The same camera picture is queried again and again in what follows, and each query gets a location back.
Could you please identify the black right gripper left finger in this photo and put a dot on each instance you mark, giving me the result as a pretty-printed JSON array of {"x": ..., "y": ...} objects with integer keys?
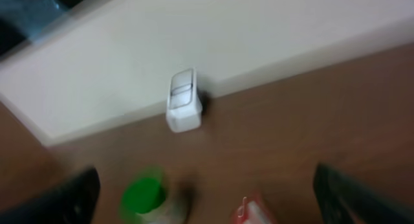
[{"x": 72, "y": 202}]

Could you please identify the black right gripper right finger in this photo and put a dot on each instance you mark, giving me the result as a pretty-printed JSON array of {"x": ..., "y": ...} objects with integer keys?
[{"x": 341, "y": 199}]

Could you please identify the white barcode scanner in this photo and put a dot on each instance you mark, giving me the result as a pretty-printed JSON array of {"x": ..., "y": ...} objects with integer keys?
[{"x": 183, "y": 108}]

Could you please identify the green lid white jar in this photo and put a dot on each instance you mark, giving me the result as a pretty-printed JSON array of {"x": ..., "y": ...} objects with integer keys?
[{"x": 151, "y": 198}]

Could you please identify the red snack bar wrapper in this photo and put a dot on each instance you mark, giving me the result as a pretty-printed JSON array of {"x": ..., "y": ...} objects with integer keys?
[{"x": 253, "y": 210}]

